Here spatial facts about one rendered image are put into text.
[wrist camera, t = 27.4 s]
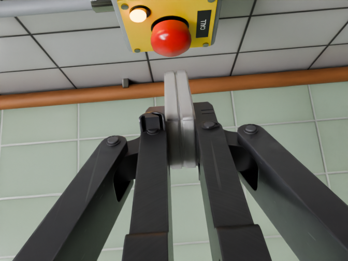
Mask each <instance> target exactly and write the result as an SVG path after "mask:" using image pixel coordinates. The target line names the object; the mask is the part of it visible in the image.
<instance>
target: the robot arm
mask: <svg viewBox="0 0 348 261"><path fill-rule="evenodd" d="M164 88H165V105H164V106H154V107H149V108H148V109H147V110H146V111H145V113H144V114H142V115H141V116H140V117H139V125H140V132H141V133H140V136H139V137H138V138H136V139H133V140H130V141H127V140H126V138H125V137H123V136H119V135H116V136H115V135H113V136H109V137H107V138H105V139H104V140H102V141H101V142H100V144H99V145H98V146H97V148H96V149H95V150H94V152H93V153H92V155H91V156H90V157H89V159H88V160H87V161H86V162H85V164H84V165H83V166H82V168H81V169H80V170H79V172H78V173H77V174H76V176H75V177H74V178H73V180H72V181H71V182H70V184H69V185H68V187H67V188H66V189H65V191H64V192H63V193H62V195H61V196H60V197H59V199H58V200H57V201H56V203H55V204H54V205H53V207H52V208H51V209H50V211H49V212H48V213H47V215H46V216H45V217H44V219H43V220H42V221H41V223H40V224H39V225H38V227H37V228H36V229H35V231H34V232H33V233H32V235H31V236H30V237H29V239H28V240H27V242H26V243H25V244H24V246H23V247H22V248H21V250H20V251H19V252H18V254H17V255H16V256H15V258H14V259H13V260H12V261H97V259H98V257H99V255H100V253H101V251H102V249H103V247H104V245H105V243H106V241H107V239H108V237H109V235H110V232H111V230H112V228H113V226H114V224H115V222H116V220H117V218H118V216H119V214H120V212H121V210H122V208H123V205H124V203H125V201H126V199H127V197H128V195H129V193H130V191H131V189H132V187H133V185H134V179H135V187H134V196H133V205H132V214H131V220H130V228H129V234H126V235H125V239H124V245H123V254H122V261H174V258H173V232H172V206H171V180H170V168H172V169H182V167H186V168H196V166H198V179H199V181H200V185H201V192H202V198H203V202H204V209H205V216H206V222H207V229H208V236H209V242H210V249H211V256H212V261H272V259H271V256H270V253H269V250H268V248H267V245H266V242H265V238H264V236H263V233H262V230H261V228H260V226H259V225H258V224H254V222H253V219H252V216H251V213H250V210H249V206H248V203H247V200H246V198H245V195H244V191H243V188H242V185H241V182H242V183H243V185H244V186H245V187H246V189H247V190H248V191H249V193H250V194H251V195H252V197H253V198H254V199H255V201H256V202H257V203H258V205H259V206H260V208H261V209H262V210H263V212H264V213H265V215H266V216H267V217H268V219H269V220H270V221H271V223H272V224H273V225H274V227H275V228H276V229H277V231H278V232H279V234H280V235H281V236H282V238H283V239H284V240H285V242H286V243H287V244H288V246H289V247H290V248H291V250H292V251H293V252H294V254H295V255H296V256H297V258H298V259H299V261H348V205H347V204H346V203H345V202H344V201H343V200H341V199H340V198H339V197H338V196H337V195H336V194H335V193H334V192H333V191H332V190H331V189H329V188H328V187H327V186H326V185H325V184H324V183H323V182H322V181H321V180H320V179H319V178H317V177H316V176H315V175H314V174H313V173H312V172H311V171H310V170H309V169H308V168H307V167H305V166H304V165H303V164H302V163H301V162H300V161H299V160H298V159H296V158H295V157H294V156H293V155H292V154H291V153H290V152H289V151H288V150H286V149H285V148H284V147H283V146H282V145H281V144H280V143H279V142H278V141H277V140H276V139H274V138H273V137H272V136H271V135H270V134H269V133H268V132H267V131H266V130H265V129H264V128H262V127H261V126H259V125H255V124H245V125H241V126H240V127H239V128H238V130H237V132H231V131H227V130H224V129H223V128H222V125H221V124H220V123H218V121H217V118H216V115H215V112H214V109H213V105H212V104H210V103H209V102H208V101H205V102H197V103H193V101H192V95H191V90H190V85H189V80H188V76H187V71H185V70H177V72H173V71H166V73H164ZM240 181H241V182H240Z"/></svg>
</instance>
